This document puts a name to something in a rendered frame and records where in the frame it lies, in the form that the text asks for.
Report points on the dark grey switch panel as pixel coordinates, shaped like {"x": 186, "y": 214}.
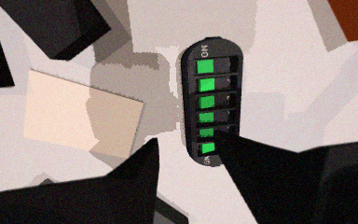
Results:
{"x": 211, "y": 72}

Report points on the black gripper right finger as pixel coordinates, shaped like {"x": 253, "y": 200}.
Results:
{"x": 282, "y": 186}

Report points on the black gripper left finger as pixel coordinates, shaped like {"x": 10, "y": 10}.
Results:
{"x": 126, "y": 195}

